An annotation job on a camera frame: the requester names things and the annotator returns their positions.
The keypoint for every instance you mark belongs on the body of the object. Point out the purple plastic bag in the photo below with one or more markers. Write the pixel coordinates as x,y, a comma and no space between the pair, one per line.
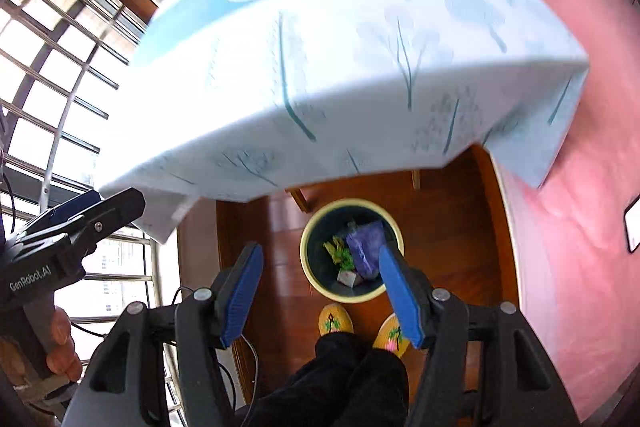
365,247

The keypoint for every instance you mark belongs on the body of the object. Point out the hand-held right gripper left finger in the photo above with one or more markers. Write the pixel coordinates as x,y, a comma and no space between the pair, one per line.
242,292

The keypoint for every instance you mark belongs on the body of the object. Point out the tree print tablecloth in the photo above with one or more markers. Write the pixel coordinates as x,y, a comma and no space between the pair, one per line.
325,82

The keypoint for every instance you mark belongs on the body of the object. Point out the window with metal grille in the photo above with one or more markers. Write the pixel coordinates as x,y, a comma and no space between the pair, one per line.
50,82

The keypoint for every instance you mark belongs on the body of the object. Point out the yellow embroidered slipper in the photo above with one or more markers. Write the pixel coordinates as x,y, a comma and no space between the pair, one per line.
392,332
335,319

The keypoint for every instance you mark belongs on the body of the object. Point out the pink bed sheet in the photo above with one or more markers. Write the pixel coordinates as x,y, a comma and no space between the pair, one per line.
575,132

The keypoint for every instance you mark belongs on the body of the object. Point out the green wrapper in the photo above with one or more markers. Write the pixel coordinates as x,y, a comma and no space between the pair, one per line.
342,257

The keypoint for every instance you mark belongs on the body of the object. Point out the wooden table frame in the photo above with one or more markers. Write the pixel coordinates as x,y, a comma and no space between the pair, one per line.
299,199

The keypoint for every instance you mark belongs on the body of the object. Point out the black trousers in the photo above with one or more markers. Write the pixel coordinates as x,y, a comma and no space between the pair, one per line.
340,382

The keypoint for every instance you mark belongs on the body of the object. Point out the smartphone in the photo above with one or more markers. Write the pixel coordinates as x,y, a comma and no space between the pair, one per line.
634,227

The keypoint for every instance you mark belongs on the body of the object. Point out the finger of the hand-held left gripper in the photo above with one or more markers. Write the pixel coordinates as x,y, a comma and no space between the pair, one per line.
70,207
115,212

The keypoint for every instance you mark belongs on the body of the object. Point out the person's left hand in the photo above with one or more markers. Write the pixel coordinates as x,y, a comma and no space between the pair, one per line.
62,332

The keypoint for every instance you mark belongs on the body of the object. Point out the small white lavender box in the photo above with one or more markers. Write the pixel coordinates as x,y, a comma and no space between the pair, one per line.
350,278

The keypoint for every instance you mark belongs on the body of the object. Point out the blue wastebasket with cream rim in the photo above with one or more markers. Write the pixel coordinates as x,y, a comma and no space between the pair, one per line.
325,227

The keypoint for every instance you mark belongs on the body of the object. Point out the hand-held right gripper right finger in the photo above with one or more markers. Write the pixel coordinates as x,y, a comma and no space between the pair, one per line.
400,292

